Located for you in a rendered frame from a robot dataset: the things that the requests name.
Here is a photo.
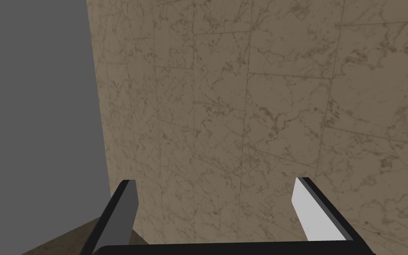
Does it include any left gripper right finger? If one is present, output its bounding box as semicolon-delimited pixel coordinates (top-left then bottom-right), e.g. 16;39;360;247
291;177;363;245

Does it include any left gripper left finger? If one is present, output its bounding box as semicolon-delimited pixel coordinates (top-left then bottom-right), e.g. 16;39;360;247
82;179;139;254

